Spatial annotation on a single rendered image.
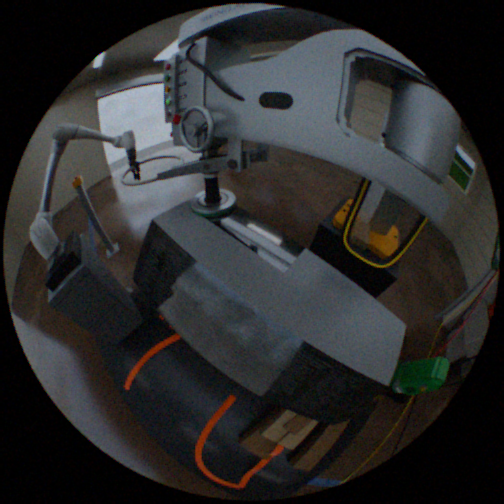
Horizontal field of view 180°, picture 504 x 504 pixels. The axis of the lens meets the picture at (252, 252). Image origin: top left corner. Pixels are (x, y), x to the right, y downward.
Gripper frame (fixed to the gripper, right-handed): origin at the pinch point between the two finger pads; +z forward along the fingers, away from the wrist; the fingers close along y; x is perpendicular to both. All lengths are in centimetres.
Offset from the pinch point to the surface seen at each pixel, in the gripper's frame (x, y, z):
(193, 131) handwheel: -36, 91, -43
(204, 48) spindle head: -28, 87, -72
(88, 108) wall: 168, -537, -154
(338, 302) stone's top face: -48, 145, -11
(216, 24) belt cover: -28, 90, -82
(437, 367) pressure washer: -67, 277, 13
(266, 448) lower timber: -130, 164, 57
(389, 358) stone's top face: -64, 168, -13
